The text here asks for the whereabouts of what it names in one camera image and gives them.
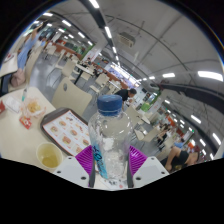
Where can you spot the red snack packet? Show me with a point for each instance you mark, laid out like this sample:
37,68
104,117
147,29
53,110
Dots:
25,122

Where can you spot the ceiling lights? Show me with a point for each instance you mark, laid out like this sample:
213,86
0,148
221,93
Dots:
210,75

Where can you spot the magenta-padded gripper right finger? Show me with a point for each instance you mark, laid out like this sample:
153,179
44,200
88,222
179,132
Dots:
150,170

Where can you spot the cream paper cup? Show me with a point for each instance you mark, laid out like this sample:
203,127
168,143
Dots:
49,156

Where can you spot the clear blue-capped water bottle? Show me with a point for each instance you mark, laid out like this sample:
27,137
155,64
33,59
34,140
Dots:
110,133

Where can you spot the dark tray with menu liner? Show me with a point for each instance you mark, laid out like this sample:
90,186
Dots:
63,130

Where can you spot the clear plastic snack bag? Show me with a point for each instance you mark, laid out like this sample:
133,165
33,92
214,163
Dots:
32,106

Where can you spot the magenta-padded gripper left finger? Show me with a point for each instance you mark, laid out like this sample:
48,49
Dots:
70,170

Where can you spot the ceiling air conditioner unit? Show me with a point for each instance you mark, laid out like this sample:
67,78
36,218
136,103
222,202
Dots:
126,39

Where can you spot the person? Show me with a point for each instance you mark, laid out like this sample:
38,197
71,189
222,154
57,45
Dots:
28,50
124,94
180,157

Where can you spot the beige dining chairs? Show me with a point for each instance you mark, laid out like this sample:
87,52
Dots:
101,80

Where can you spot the beige chair with oval hole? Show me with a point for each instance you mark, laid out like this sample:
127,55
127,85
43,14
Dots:
71,96
134,115

